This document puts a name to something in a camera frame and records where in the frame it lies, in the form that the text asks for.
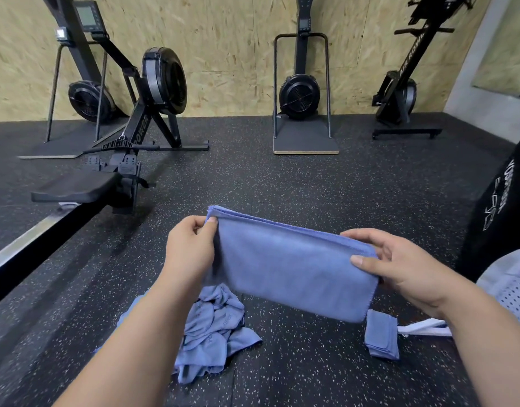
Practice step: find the person's right hand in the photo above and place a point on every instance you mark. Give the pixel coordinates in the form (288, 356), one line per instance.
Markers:
(404, 267)

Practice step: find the person's left hand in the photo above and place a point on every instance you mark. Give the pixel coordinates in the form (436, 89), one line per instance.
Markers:
(188, 254)

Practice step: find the blue towel with wave print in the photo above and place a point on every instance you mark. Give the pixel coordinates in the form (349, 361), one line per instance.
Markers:
(382, 335)

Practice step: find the blue towel pile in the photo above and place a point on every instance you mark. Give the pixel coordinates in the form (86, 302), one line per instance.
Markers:
(209, 335)

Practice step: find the plain blue towel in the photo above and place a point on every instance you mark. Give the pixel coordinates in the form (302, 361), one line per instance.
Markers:
(294, 263)

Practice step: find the white perforated metal rack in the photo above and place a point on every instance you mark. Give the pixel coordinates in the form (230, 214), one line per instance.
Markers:
(514, 288)

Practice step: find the person's left forearm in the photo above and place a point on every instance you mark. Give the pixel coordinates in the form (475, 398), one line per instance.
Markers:
(133, 351)

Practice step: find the person's right forearm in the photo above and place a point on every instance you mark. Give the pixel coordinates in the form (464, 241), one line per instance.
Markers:
(489, 347)

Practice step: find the black printed punching bag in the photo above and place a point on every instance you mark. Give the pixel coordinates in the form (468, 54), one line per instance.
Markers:
(506, 207)

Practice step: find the black upright exercise machine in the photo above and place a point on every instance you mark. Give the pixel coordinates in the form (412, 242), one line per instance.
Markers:
(397, 93)

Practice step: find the black ski trainer grey platform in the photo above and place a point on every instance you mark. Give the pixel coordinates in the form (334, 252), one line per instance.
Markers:
(89, 99)

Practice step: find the black ski trainer wooden-edged platform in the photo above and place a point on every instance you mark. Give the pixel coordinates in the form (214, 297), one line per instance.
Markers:
(299, 95)

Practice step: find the black rowing machine with rail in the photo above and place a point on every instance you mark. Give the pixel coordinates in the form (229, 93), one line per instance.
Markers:
(73, 188)

